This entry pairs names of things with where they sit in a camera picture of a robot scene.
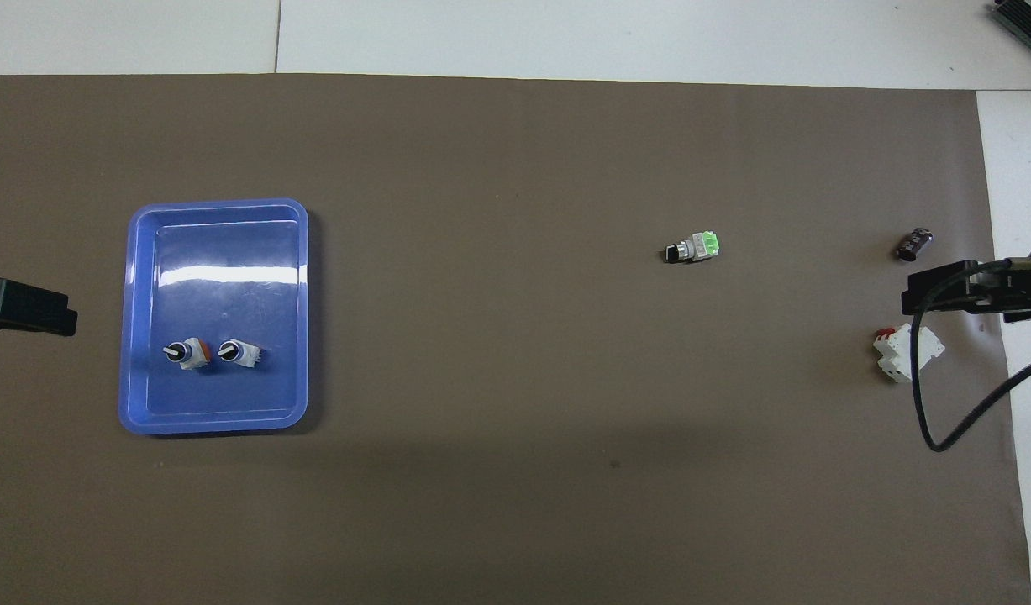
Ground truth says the brown table mat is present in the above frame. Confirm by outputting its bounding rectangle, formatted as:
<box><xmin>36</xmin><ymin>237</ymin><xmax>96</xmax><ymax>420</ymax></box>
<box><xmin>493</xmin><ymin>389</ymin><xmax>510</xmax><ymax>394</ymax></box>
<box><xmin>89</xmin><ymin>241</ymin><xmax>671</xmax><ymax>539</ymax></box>
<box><xmin>0</xmin><ymin>74</ymin><xmax>1031</xmax><ymax>605</ymax></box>

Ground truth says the black-knob switch green base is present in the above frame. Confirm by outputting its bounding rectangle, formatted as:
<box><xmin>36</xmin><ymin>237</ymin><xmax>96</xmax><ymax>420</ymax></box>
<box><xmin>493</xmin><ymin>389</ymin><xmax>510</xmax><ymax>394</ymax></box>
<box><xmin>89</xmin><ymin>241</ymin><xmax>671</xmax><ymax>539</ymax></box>
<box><xmin>664</xmin><ymin>231</ymin><xmax>723</xmax><ymax>265</ymax></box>

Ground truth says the black-knob switch white body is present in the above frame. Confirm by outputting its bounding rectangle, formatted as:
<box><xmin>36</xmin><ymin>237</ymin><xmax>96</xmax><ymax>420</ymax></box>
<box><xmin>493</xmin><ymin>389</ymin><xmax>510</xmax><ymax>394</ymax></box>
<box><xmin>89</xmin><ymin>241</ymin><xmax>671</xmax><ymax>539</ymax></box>
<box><xmin>218</xmin><ymin>339</ymin><xmax>265</xmax><ymax>369</ymax></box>

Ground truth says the black box on right arm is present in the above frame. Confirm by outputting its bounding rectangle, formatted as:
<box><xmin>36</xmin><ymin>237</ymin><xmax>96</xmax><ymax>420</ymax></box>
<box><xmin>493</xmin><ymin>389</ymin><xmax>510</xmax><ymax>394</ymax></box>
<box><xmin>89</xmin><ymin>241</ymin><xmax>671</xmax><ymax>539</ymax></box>
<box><xmin>902</xmin><ymin>256</ymin><xmax>1031</xmax><ymax>324</ymax></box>

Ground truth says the small dark brown component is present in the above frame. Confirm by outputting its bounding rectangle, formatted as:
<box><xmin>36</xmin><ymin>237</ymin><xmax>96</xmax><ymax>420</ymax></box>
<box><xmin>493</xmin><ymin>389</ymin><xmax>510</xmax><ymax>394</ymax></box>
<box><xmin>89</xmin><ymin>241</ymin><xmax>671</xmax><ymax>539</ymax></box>
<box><xmin>895</xmin><ymin>227</ymin><xmax>934</xmax><ymax>262</ymax></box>

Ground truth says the black-knob switch orange collar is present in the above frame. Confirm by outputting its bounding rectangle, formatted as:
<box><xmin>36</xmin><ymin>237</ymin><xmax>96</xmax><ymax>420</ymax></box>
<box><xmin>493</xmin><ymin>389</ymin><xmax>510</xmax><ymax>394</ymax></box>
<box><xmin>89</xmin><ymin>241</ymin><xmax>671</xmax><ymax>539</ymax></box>
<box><xmin>163</xmin><ymin>338</ymin><xmax>211</xmax><ymax>371</ymax></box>

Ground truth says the blue plastic tray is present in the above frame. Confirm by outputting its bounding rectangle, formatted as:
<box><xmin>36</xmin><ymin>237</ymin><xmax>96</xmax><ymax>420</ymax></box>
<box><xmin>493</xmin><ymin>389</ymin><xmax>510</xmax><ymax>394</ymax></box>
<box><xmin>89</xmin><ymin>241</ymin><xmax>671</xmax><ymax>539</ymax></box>
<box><xmin>118</xmin><ymin>198</ymin><xmax>310</xmax><ymax>436</ymax></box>

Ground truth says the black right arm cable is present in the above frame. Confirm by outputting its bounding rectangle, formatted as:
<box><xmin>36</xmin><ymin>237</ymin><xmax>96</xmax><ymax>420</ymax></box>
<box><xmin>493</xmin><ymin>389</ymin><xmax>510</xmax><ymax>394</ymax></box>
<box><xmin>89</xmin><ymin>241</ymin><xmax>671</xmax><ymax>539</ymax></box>
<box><xmin>908</xmin><ymin>260</ymin><xmax>1031</xmax><ymax>453</ymax></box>

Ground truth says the white circuit breaker red lever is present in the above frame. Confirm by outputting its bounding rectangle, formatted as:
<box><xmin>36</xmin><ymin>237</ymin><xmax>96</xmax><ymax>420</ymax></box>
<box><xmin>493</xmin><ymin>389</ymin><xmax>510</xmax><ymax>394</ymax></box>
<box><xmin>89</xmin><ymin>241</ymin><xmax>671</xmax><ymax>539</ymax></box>
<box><xmin>872</xmin><ymin>324</ymin><xmax>946</xmax><ymax>384</ymax></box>

